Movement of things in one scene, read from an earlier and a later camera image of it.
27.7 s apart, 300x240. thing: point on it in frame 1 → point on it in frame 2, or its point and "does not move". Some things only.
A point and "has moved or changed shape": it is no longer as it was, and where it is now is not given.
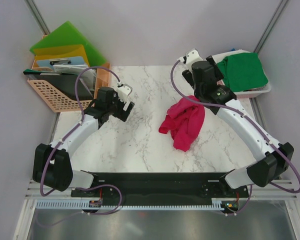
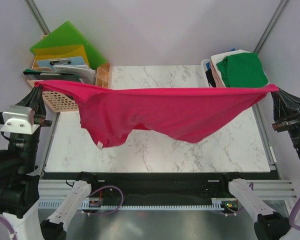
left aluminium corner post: x=35 y=12 does not move
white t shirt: x=218 y=57 does not move
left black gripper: x=122 y=114 → x=32 y=98
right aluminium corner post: x=280 y=8 does not move
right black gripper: x=217 y=74 → x=284 y=100
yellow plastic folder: x=64 y=51 does not move
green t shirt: x=241 y=72 does not move
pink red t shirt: x=185 y=120 has moved or changed shape
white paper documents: x=88 y=74 does not move
